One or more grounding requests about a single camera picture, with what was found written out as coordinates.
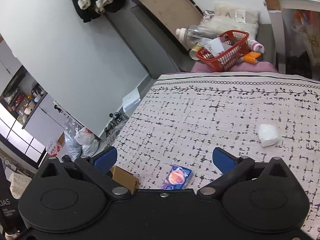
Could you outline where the blue orange snack packet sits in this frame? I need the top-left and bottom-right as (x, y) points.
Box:
(162, 165), (192, 190)

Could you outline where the brown cardboard box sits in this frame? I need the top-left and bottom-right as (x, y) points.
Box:
(110, 166), (139, 194)

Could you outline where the grey plastic bag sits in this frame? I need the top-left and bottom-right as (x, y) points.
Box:
(64, 126), (100, 161)

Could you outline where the white plastic bag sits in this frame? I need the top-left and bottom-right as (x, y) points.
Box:
(74, 127), (95, 145)

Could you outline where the cream dotted fabric box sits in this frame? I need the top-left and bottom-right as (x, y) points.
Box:
(9, 172), (31, 199)

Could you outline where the red white water pack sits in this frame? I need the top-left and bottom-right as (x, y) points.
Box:
(46, 141), (62, 157)

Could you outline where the white black patterned bedspread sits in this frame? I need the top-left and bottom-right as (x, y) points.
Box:
(114, 72), (319, 238)

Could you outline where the white kitchen cabinet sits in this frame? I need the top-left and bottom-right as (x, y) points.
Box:
(22, 93), (83, 148)

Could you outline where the white flat box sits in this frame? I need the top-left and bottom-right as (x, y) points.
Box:
(122, 88), (141, 112)

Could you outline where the black framed window door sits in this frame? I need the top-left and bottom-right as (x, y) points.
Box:
(1, 105), (46, 169)

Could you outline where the pink bed sheet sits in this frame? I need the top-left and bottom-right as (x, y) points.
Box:
(191, 61), (278, 73)

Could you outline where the orange small box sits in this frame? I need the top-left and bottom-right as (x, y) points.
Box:
(242, 51), (263, 64)

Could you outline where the paper cup roll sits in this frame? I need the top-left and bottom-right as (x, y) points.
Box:
(189, 45), (202, 61)

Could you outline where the red plastic basket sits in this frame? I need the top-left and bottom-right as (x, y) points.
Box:
(196, 30), (250, 72)

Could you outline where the dark grey wardrobe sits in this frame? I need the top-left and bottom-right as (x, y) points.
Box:
(107, 0), (194, 79)

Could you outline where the white pink small bottle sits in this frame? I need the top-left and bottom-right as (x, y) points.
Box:
(247, 38), (265, 54)

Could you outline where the clear plastic bottle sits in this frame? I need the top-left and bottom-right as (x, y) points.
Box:
(175, 25), (218, 49)

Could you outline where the white fluffy pillow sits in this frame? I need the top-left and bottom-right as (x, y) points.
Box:
(200, 2), (259, 39)

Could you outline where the brown framed board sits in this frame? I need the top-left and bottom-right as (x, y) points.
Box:
(132, 0), (202, 54)

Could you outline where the white side table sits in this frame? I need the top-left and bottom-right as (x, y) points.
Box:
(264, 0), (319, 80)

